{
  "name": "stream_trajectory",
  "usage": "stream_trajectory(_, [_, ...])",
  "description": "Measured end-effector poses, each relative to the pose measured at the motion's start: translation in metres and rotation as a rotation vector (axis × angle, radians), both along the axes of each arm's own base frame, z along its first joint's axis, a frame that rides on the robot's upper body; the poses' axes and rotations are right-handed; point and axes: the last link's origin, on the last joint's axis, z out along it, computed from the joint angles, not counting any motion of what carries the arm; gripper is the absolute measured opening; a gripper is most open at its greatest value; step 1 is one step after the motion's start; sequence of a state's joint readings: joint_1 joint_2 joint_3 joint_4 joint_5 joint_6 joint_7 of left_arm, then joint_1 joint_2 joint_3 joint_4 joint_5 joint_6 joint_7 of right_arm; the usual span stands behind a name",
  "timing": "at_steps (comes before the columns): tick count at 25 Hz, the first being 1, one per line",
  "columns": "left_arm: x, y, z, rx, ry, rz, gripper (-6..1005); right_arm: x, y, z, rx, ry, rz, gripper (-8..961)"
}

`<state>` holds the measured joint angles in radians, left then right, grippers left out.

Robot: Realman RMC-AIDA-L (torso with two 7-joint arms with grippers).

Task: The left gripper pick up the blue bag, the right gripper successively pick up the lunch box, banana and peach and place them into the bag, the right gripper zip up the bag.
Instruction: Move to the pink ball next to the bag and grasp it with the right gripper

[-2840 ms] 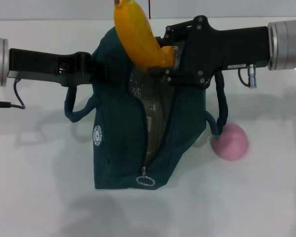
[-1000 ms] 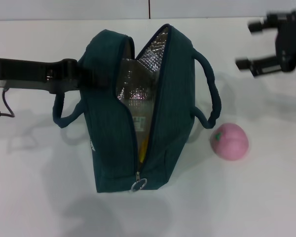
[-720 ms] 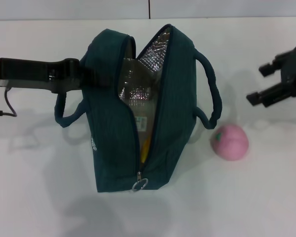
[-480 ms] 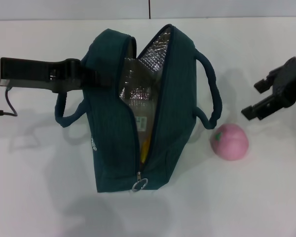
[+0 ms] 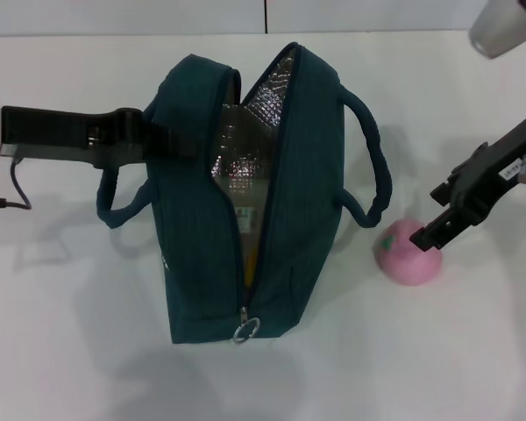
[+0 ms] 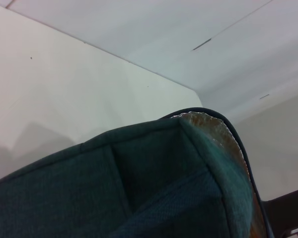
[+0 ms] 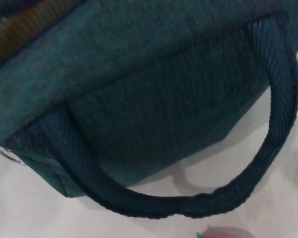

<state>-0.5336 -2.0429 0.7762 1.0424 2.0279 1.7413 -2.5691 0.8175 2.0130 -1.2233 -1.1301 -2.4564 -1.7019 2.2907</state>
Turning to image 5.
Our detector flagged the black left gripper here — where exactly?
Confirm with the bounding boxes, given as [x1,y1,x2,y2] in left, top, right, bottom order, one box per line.
[0,103,211,171]

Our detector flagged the dark teal insulated lunch bag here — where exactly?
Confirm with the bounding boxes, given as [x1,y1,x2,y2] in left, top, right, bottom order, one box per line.
[96,41,394,346]

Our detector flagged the pink toy peach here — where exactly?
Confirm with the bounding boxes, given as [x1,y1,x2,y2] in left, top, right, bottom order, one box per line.
[373,220,444,288]

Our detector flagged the yellow banana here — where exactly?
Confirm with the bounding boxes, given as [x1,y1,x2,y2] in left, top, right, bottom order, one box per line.
[244,244,260,291]

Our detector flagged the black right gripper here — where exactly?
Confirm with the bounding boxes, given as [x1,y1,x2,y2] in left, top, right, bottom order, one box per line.
[409,113,526,254]

